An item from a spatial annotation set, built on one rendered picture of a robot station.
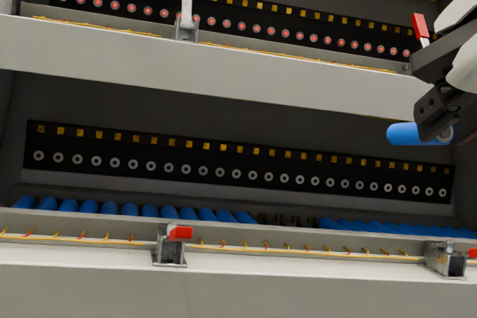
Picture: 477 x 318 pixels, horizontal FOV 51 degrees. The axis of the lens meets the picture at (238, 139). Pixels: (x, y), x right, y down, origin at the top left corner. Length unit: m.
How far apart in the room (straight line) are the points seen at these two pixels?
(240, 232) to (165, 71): 0.16
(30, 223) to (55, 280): 0.07
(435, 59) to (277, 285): 0.23
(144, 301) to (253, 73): 0.22
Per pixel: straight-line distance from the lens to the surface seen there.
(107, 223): 0.46
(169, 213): 0.52
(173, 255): 0.44
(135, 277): 0.41
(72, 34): 0.46
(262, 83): 0.48
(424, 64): 0.31
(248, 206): 0.59
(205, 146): 0.59
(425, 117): 0.36
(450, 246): 0.53
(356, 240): 0.52
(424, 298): 0.50
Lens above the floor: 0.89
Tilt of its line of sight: 17 degrees up
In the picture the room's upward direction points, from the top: 2 degrees clockwise
